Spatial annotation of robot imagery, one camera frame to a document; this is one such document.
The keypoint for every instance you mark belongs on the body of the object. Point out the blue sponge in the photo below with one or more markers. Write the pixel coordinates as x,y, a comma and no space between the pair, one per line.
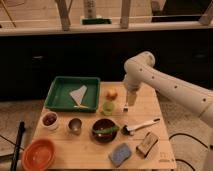
121,153

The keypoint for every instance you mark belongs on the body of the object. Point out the green vegetable in bowl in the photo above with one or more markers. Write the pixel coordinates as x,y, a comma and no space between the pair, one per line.
106,130

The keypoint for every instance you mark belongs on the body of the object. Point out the dark brown bowl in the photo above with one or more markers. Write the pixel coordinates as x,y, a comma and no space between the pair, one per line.
102,124

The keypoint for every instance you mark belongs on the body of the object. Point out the white paper piece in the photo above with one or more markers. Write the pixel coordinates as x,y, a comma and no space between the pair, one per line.
78,94

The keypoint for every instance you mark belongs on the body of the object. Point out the small yellow-red apple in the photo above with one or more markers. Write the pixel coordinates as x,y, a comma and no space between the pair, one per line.
111,94

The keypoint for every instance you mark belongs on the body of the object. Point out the black pole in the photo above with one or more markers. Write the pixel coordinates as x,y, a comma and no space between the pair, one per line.
15,156

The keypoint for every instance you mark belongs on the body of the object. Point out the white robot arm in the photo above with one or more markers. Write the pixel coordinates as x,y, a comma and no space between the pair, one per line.
140,69

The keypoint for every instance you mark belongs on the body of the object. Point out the green base object on shelf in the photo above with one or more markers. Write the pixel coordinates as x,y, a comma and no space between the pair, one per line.
94,21

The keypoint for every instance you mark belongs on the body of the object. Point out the black white dish brush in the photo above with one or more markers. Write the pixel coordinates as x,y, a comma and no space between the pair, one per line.
130,129

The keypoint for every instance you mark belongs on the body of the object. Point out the orange plastic bowl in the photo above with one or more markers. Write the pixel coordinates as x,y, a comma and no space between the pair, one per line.
39,155

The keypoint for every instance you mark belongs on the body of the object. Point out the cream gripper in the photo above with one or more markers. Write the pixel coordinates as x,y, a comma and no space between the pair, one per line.
131,98

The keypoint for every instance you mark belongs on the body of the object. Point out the white bowl with red food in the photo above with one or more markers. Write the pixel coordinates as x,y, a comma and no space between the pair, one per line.
50,121

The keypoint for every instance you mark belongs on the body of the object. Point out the light green cup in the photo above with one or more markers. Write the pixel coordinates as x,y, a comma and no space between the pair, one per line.
108,108

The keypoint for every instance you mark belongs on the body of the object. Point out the metal cup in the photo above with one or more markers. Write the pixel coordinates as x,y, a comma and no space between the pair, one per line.
74,126

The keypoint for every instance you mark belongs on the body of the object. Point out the brown wooden block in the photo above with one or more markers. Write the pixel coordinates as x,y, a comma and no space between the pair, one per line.
147,144

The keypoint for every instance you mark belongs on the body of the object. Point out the green plastic tray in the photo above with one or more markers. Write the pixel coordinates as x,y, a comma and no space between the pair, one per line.
59,99

